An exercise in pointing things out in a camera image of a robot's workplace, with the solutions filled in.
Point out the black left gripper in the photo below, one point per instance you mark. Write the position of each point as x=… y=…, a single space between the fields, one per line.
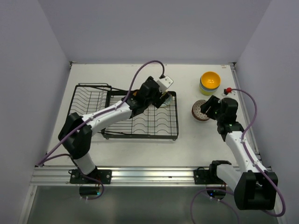
x=159 y=100

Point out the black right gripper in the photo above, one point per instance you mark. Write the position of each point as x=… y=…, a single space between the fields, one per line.
x=213 y=101

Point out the lime green bowl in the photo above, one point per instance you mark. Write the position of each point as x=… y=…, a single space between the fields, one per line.
x=207 y=91

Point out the blue glossy bowl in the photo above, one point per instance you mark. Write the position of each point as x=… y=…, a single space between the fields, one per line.
x=209 y=84

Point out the brown diamond patterned bowl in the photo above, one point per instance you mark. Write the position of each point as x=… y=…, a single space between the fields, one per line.
x=198 y=104

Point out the blue zigzag patterned bowl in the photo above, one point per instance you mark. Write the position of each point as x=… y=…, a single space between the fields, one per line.
x=198 y=114

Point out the smooth yellow bowl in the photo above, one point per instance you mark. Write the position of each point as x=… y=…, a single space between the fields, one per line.
x=211 y=75

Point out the pale teal textured bowl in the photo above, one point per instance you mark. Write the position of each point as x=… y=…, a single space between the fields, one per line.
x=201 y=121

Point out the yellow teal patterned bowl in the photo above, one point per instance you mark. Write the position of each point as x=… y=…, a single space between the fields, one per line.
x=167 y=102

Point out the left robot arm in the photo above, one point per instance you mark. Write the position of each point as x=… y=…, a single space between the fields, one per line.
x=78 y=130

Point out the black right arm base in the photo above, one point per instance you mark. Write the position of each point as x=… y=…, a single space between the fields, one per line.
x=210 y=175

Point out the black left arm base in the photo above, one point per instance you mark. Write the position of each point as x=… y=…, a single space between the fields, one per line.
x=91 y=185

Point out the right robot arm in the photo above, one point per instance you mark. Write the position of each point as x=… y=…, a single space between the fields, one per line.
x=253 y=185

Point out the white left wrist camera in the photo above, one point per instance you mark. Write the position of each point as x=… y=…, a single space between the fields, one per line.
x=164 y=83

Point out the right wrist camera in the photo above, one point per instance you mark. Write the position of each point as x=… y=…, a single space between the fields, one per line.
x=228 y=91

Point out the black wire dish rack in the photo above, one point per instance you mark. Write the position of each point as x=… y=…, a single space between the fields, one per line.
x=153 y=123

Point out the aluminium mounting rail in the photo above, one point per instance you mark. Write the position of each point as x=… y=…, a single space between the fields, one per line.
x=121 y=176

